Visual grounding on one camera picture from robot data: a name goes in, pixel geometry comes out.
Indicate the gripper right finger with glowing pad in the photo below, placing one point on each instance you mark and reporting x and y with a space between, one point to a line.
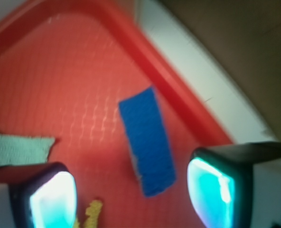
236 186

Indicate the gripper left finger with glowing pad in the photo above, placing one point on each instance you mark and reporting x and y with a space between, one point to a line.
37 196

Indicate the blue sponge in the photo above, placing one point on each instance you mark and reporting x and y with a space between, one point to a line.
148 141

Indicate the yellow microfibre cloth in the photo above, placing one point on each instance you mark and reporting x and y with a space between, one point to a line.
92 213

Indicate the teal cloth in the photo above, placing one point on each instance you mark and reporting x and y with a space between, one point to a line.
21 150

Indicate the red plastic tray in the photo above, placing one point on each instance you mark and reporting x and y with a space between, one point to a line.
64 67

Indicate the brown cardboard panel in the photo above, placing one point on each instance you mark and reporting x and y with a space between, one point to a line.
244 36

